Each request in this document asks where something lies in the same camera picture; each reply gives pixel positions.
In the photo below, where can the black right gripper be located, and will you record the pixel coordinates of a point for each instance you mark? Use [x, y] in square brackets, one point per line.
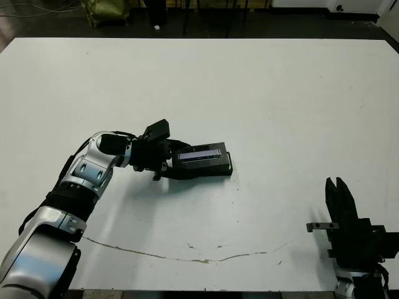
[352, 246]

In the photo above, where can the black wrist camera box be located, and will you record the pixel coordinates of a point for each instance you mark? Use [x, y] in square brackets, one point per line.
[157, 129]
[388, 243]

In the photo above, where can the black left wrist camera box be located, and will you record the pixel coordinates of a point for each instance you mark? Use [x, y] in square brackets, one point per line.
[157, 129]

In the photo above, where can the black printed box lid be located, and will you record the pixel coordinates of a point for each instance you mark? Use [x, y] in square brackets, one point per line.
[202, 162]

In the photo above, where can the white cabinet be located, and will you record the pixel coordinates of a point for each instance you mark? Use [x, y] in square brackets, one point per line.
[389, 15]

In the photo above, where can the black chair legs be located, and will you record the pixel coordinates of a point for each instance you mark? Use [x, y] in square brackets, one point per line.
[215, 12]

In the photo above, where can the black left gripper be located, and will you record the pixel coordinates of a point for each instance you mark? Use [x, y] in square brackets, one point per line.
[146, 155]

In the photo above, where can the yellow green sack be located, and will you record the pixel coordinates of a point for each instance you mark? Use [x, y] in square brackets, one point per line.
[106, 12]

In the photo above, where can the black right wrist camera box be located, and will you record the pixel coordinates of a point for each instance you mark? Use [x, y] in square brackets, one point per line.
[388, 243]

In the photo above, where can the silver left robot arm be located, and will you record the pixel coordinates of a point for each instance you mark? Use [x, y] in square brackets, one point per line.
[87, 168]

